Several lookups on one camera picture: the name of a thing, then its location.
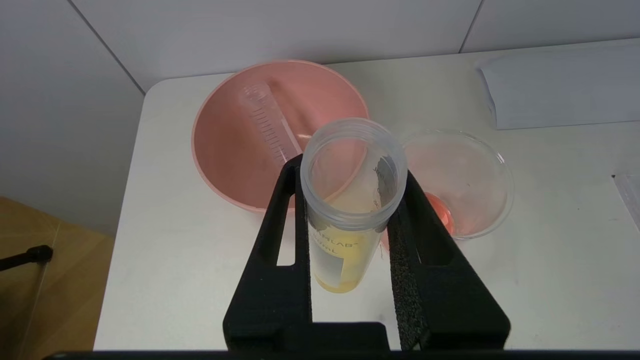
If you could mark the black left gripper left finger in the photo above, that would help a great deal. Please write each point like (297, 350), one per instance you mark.
(270, 300)

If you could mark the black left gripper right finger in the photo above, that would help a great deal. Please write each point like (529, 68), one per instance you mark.
(445, 300)

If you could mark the test tube with yellow pigment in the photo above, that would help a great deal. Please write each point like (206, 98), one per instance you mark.
(345, 250)

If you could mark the test tube with red pigment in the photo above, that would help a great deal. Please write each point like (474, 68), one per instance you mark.
(272, 130)

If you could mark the clear glass beaker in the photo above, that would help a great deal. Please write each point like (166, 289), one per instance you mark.
(465, 190)

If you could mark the clear acrylic test tube rack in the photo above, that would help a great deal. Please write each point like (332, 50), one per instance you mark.
(631, 195)

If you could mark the pink plastic bowl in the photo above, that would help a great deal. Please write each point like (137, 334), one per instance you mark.
(235, 150)

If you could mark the white paper sheet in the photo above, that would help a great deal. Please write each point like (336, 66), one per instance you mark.
(565, 90)

